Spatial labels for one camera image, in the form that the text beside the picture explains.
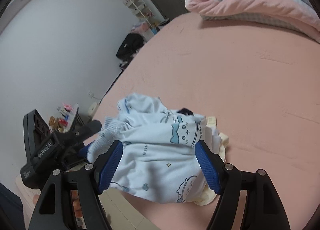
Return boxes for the white toy shelf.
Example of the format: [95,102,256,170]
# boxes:
[124,0,160,29]

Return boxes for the white and yellow garment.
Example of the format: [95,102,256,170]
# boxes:
[191,116,229,206]

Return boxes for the light blue cartoon pajama pants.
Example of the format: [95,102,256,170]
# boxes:
[87,93,207,203]

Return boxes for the small table with toys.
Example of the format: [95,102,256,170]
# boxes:
[49,103,85,133]

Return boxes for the black bag on floor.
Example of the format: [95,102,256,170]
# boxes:
[116,33,145,60]

